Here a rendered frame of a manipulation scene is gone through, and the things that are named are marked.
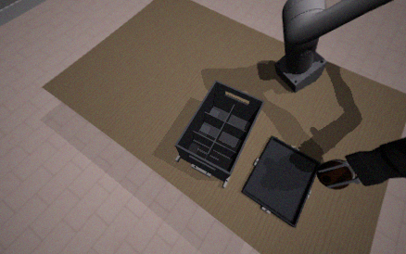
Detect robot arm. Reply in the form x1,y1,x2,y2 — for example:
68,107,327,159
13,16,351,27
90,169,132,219
282,0,393,74

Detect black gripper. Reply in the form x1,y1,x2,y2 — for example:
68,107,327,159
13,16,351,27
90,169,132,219
318,137,406,188

